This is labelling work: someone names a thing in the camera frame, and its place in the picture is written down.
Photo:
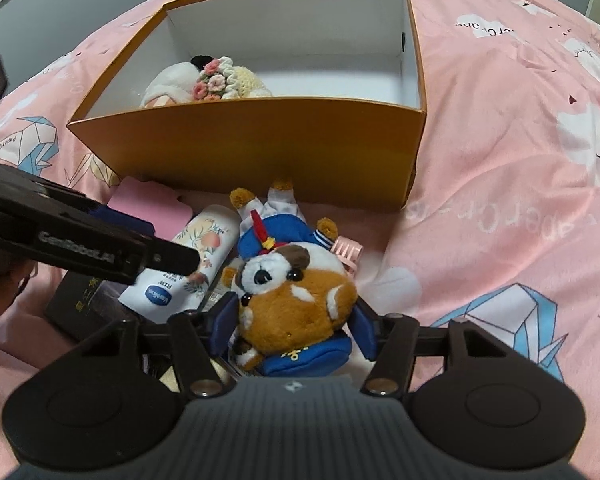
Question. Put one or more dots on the orange cardboard box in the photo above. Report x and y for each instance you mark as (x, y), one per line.
(255, 150)

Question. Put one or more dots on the black box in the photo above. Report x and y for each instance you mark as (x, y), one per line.
(80, 300)

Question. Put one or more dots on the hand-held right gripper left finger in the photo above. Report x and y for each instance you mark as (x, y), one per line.
(225, 325)

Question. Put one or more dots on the white plush toy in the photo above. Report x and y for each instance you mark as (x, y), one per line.
(172, 82)

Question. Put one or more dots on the pink printed blanket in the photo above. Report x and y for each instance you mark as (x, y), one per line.
(480, 160)

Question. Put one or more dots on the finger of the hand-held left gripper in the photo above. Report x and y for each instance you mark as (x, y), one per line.
(170, 259)
(125, 222)

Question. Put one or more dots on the pink hair clip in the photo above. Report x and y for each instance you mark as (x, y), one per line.
(347, 250)

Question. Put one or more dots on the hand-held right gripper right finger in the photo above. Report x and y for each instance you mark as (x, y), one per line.
(364, 330)

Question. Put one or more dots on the brown plush dog toy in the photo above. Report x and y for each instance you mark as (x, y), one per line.
(290, 305)

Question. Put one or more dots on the white lotion tube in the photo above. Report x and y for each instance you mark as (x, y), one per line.
(200, 240)

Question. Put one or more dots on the pink box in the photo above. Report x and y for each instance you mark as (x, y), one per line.
(150, 200)

